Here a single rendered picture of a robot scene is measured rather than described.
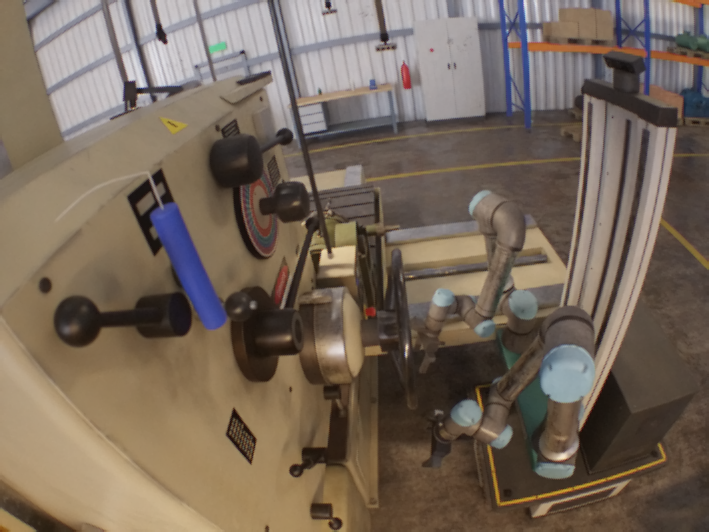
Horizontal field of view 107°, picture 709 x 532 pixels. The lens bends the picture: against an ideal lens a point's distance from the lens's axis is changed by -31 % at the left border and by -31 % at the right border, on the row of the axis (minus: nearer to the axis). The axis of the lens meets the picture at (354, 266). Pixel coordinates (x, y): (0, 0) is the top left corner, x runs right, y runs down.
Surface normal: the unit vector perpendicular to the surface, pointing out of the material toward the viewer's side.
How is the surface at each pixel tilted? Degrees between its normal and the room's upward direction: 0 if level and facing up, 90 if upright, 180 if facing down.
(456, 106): 90
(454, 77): 90
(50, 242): 45
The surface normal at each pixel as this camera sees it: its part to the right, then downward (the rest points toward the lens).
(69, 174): 0.58, -0.66
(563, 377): -0.48, 0.46
